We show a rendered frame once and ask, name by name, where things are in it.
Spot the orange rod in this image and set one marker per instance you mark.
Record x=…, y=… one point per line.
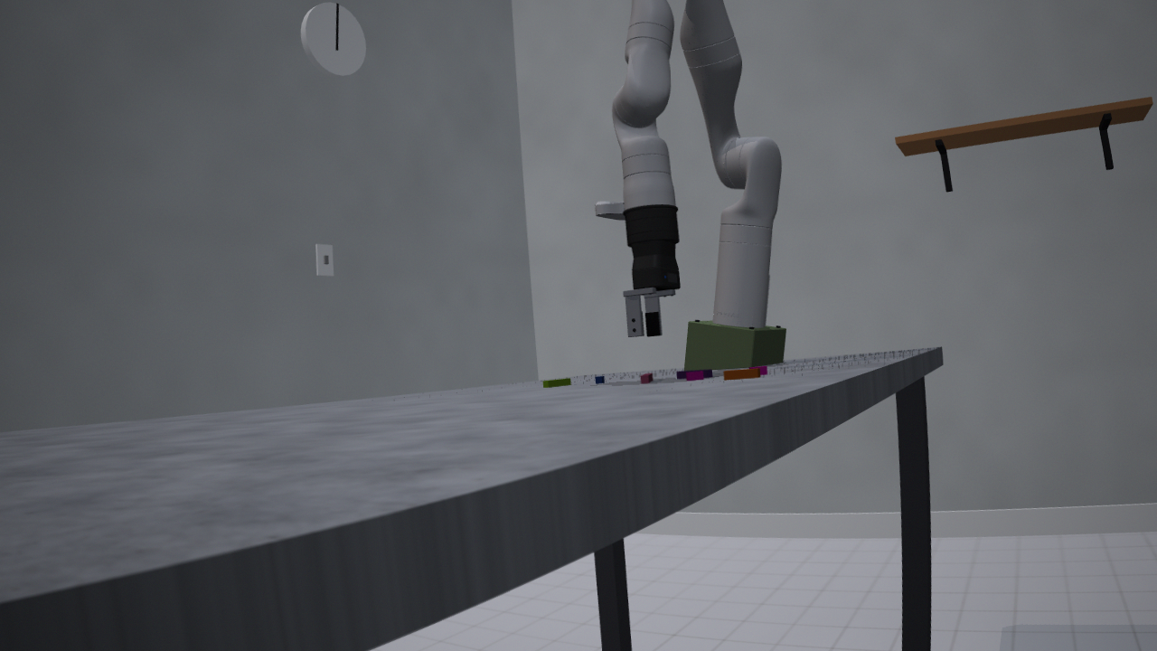
x=742, y=374

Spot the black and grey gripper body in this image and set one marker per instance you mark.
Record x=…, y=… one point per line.
x=650, y=212

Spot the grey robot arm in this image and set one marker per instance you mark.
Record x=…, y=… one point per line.
x=712, y=54

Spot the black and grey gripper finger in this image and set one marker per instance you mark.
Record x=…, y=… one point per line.
x=653, y=313
x=634, y=313

